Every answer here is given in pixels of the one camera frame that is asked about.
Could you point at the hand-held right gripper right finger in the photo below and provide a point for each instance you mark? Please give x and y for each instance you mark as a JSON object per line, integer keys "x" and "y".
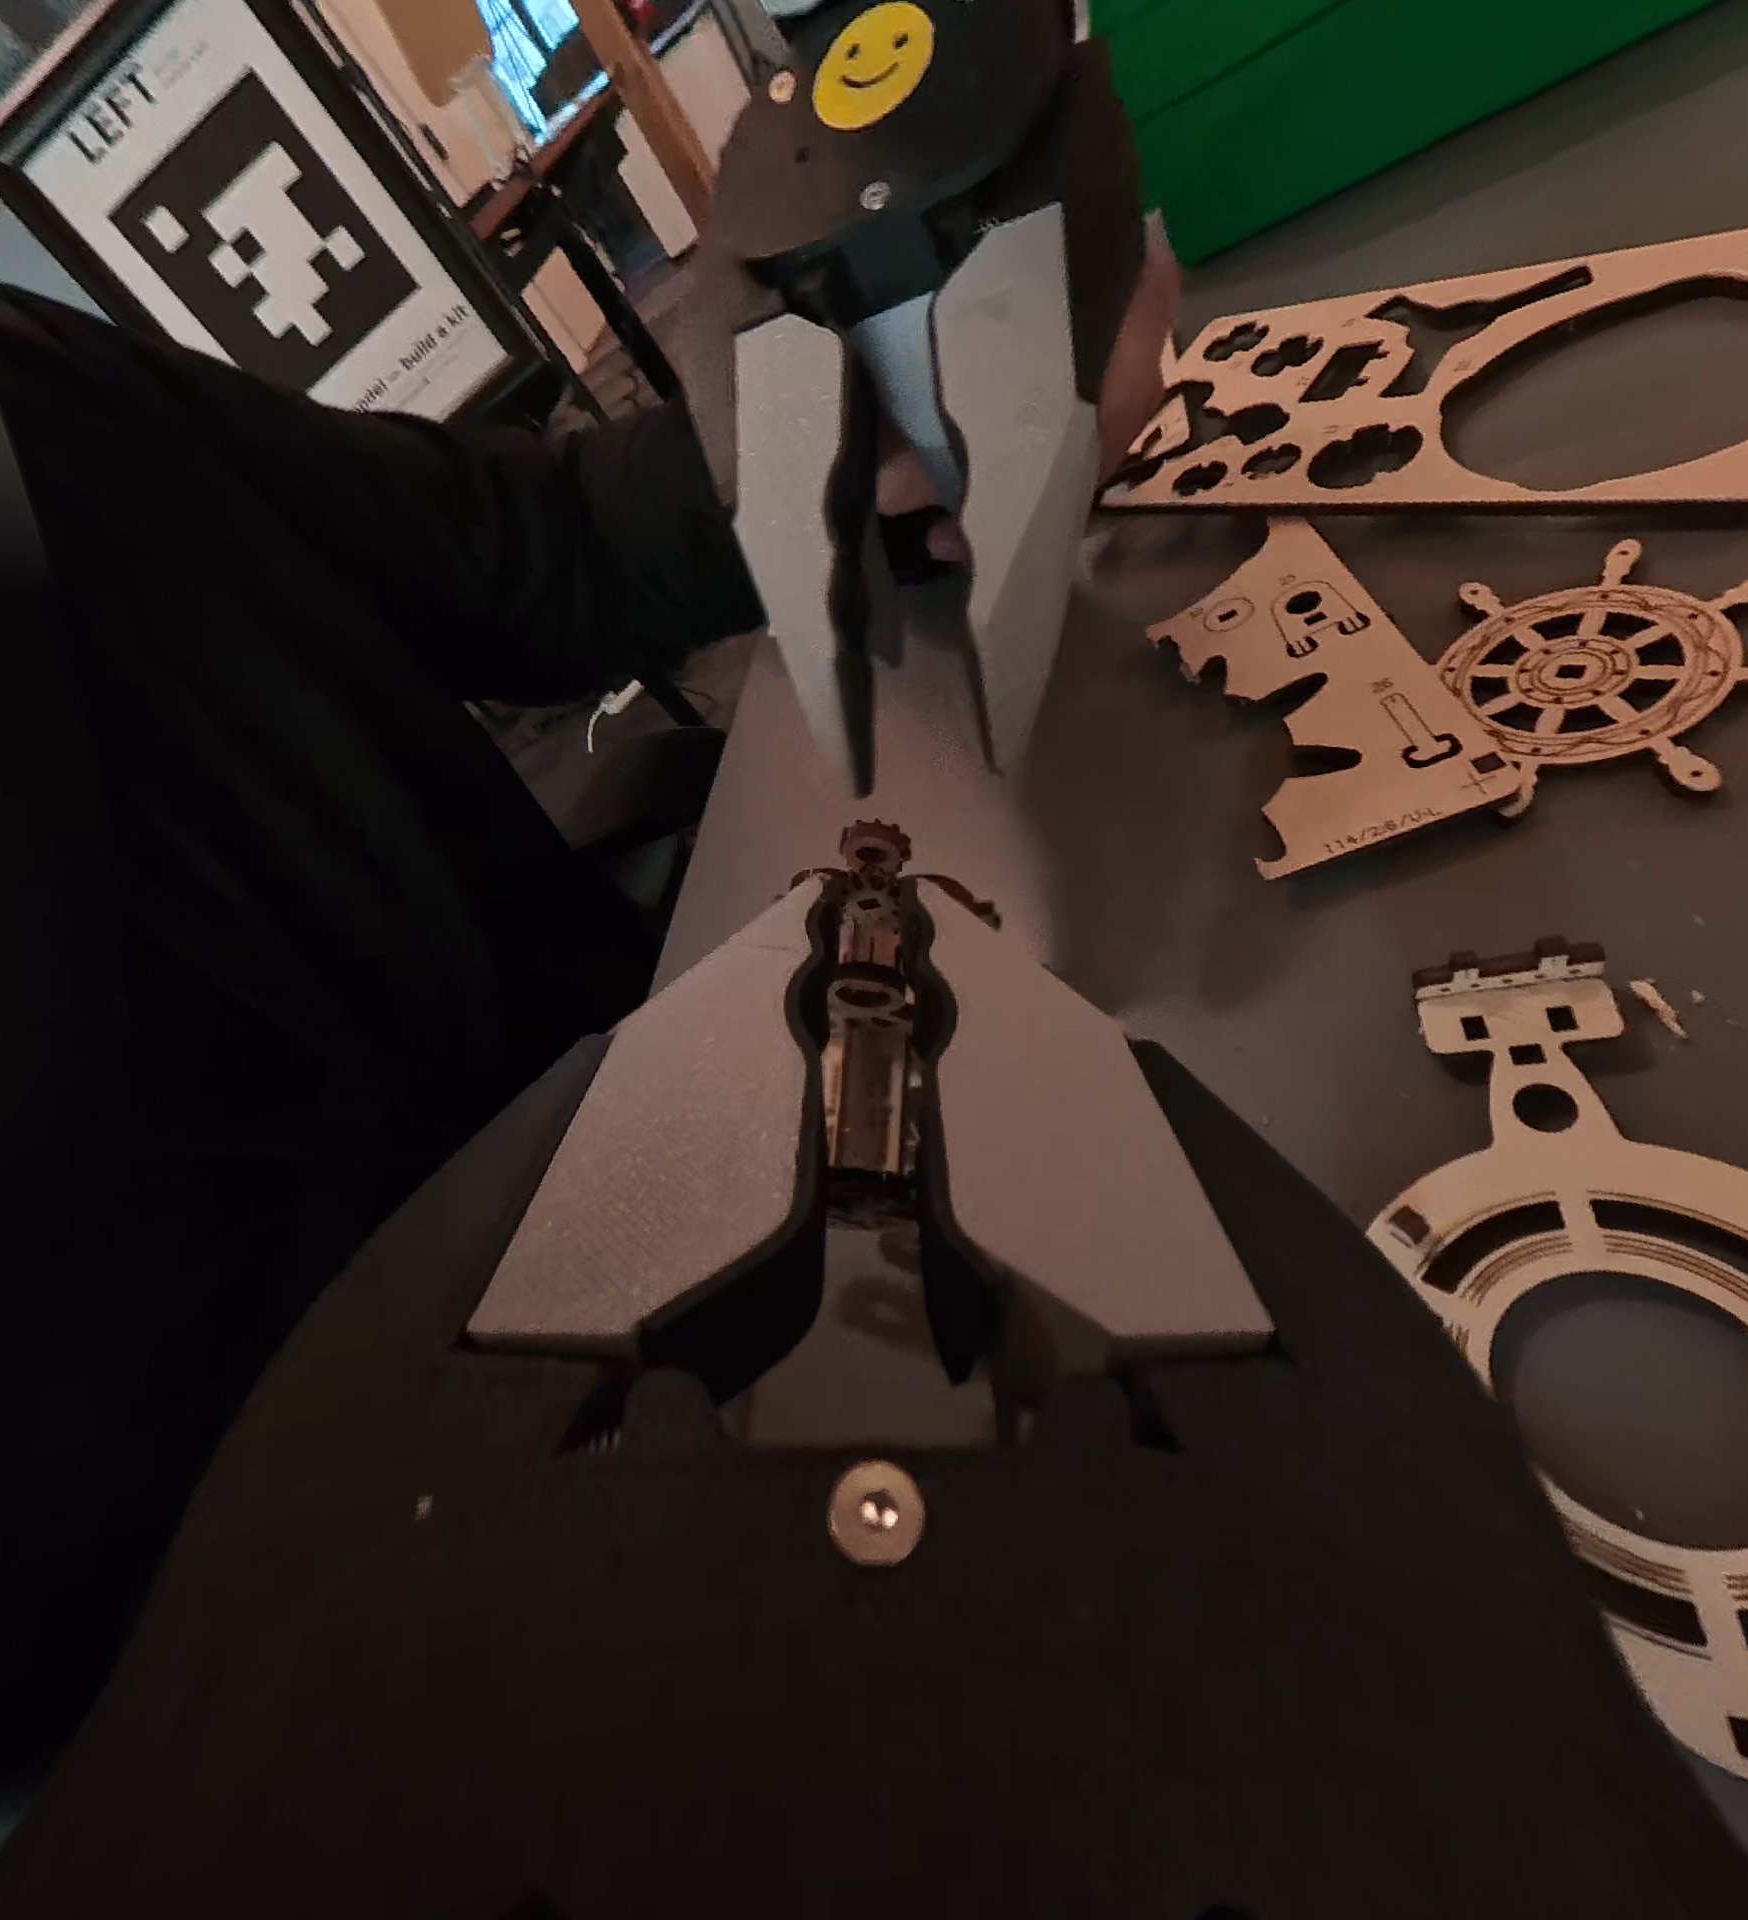
{"x": 1085, "y": 1186}

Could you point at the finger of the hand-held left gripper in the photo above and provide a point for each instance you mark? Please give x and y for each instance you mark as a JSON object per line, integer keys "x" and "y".
{"x": 1031, "y": 451}
{"x": 792, "y": 497}

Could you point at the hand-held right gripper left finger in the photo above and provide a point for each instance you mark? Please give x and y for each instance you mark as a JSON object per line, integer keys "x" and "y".
{"x": 635, "y": 1186}

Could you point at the wooden shaft gear assembly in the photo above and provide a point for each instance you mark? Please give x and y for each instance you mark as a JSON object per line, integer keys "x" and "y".
{"x": 867, "y": 1050}

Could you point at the person's left forearm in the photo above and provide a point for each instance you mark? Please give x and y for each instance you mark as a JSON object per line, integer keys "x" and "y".
{"x": 366, "y": 525}

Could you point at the person's left hand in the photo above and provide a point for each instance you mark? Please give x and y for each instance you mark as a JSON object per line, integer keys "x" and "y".
{"x": 912, "y": 489}

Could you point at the green box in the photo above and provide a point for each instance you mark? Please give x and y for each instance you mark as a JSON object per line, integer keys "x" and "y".
{"x": 1339, "y": 106}

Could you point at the small wooden sheet fragment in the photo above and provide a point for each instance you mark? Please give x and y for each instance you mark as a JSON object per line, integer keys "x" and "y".
{"x": 1392, "y": 810}

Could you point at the wooden ship wheel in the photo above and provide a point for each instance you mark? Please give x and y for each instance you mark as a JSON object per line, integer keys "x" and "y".
{"x": 1467, "y": 672}

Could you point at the framed black white marker sign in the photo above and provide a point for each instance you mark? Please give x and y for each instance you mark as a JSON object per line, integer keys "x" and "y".
{"x": 258, "y": 254}

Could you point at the small wood chip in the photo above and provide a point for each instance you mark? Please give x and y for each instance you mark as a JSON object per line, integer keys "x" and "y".
{"x": 1658, "y": 1008}

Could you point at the wooden sheet with oval hole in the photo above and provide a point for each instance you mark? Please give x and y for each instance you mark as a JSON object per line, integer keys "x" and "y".
{"x": 1685, "y": 267}

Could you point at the wooden desk with black frame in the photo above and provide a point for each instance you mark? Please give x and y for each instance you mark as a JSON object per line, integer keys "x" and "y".
{"x": 635, "y": 135}

